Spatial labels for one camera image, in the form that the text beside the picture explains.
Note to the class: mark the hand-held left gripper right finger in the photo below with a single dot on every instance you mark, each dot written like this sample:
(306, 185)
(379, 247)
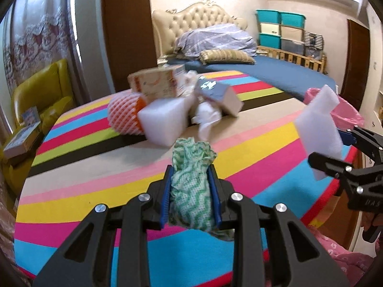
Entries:
(214, 198)

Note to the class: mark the white foam piece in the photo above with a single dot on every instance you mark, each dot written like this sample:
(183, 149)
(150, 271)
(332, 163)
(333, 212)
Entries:
(320, 125)

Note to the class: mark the lace curtain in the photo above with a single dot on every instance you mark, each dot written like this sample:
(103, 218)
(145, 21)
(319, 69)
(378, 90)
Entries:
(36, 41)

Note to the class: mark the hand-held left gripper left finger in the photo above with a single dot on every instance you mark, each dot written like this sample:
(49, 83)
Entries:
(165, 203)

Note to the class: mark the white tissue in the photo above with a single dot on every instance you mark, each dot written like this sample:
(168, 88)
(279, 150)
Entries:
(206, 116)

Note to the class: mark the beige tufted headboard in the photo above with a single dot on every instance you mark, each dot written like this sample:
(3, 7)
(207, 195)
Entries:
(191, 18)

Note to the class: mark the pink printed cloth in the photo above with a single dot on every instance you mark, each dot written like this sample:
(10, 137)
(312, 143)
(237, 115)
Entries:
(335, 254)

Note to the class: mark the white foam block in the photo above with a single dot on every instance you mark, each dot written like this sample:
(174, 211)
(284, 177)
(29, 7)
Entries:
(164, 119)

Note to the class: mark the brown wooden door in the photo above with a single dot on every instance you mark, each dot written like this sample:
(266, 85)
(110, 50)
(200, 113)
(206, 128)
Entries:
(354, 62)

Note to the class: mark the books on armchair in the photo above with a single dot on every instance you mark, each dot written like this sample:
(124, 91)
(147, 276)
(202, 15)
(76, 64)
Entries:
(21, 142)

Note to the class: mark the blue bed sheet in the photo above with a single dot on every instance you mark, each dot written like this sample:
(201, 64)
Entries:
(284, 71)

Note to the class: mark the pink trash bag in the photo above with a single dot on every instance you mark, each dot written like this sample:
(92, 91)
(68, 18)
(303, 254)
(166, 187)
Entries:
(347, 112)

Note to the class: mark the stack of storage boxes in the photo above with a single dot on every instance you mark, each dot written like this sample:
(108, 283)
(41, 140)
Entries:
(281, 33)

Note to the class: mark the wooden bed rail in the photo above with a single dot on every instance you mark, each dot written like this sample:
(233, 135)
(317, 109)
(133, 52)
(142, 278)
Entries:
(299, 58)

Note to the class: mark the orange fruit in foam net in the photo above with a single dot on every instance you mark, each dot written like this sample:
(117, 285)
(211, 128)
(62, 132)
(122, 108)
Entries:
(122, 113)

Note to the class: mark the tan cardboard box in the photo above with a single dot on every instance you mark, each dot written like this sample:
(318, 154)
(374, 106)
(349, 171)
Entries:
(152, 82)

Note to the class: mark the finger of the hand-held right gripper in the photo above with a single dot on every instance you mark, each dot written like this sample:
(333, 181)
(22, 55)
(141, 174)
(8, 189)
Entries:
(329, 163)
(368, 143)

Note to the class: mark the crumpled white paper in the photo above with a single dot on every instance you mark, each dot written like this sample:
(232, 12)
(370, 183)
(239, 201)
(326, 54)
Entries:
(188, 82)

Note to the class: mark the grey striped quilt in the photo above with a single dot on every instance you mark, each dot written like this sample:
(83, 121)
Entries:
(215, 39)

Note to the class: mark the brown wooden wardrobe panel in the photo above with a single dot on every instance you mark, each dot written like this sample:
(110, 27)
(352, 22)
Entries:
(128, 36)

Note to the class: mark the yellow armchair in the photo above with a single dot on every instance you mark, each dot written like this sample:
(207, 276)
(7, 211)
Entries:
(45, 83)

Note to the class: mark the gold striped pillow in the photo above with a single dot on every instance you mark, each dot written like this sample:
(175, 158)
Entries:
(227, 56)

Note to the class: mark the green patterned cloth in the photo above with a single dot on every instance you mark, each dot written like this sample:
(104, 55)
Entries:
(191, 185)

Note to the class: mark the colourful striped tablecloth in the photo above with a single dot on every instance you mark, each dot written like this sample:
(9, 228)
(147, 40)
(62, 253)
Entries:
(89, 170)

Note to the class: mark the small blue printed box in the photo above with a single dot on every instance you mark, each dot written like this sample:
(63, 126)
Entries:
(31, 116)

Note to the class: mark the blue and white carton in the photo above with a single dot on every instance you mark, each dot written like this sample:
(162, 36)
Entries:
(215, 91)

